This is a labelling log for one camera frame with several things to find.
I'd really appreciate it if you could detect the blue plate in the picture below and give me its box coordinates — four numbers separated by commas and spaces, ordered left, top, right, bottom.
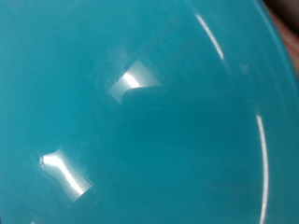
0, 0, 299, 224

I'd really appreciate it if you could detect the pink checked towel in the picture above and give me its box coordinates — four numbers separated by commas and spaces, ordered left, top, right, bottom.
269, 7, 299, 78

